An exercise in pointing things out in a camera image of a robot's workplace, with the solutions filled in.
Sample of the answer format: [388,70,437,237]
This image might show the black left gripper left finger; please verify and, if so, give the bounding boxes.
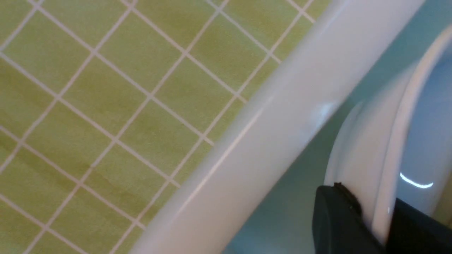
[312,183,386,254]

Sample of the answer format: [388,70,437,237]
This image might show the large white plastic tub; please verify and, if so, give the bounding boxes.
[130,0,451,254]

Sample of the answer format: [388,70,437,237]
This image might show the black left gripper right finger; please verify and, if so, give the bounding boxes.
[386,198,452,254]

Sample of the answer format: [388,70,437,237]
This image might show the white square dish front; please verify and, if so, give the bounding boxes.
[323,26,452,244]

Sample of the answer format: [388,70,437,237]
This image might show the green checkered tablecloth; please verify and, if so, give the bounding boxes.
[0,0,331,254]

